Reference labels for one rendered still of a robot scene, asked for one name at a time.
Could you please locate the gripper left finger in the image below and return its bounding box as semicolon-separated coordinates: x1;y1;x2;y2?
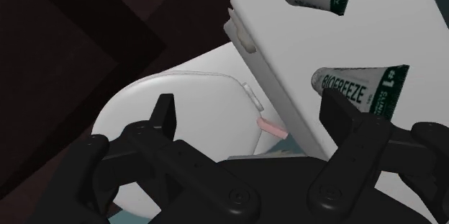
27;93;262;224

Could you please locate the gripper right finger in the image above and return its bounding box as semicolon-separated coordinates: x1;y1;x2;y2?
307;88;449;224

